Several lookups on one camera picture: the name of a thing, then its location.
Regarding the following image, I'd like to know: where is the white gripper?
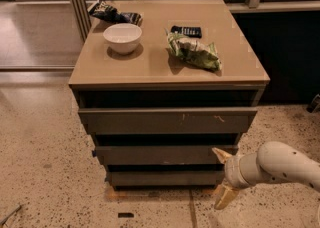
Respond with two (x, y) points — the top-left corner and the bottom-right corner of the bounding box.
(212, 147), (256, 210)

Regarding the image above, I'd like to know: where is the grey drawer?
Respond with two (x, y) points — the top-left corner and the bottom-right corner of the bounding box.
(78, 107), (257, 135)
(106, 171), (224, 187)
(91, 144), (239, 166)

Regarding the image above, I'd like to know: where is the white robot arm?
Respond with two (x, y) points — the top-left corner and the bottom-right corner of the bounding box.
(212, 141), (320, 210)

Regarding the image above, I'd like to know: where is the grey bottom drawer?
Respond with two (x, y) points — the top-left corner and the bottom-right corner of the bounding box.
(106, 171), (224, 187)

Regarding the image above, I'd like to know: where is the brown drawer cabinet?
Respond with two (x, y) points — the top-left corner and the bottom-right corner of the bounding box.
(69, 0), (269, 173)

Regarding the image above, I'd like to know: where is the grey top drawer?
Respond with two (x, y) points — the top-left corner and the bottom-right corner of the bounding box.
(78, 107), (257, 135)

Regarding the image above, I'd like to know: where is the black floor socket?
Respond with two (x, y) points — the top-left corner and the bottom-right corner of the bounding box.
(118, 212), (134, 218)

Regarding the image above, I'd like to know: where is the dark object at right edge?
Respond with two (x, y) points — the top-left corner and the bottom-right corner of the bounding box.
(307, 94), (320, 113)

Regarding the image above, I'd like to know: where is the green chip bag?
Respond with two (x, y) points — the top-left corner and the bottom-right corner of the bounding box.
(167, 32), (222, 72)

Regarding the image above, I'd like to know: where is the black snack bar packet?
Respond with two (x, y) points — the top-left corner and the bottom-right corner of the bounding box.
(171, 25), (202, 38)

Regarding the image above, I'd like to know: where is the white ceramic bowl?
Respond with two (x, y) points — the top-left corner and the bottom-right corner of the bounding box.
(103, 23), (142, 55)

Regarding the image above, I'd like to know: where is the dark blue chip bag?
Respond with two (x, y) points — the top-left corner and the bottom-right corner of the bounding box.
(88, 1), (142, 26)

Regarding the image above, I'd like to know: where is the grey tool on floor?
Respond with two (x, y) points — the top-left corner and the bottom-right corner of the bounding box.
(0, 204), (22, 228)

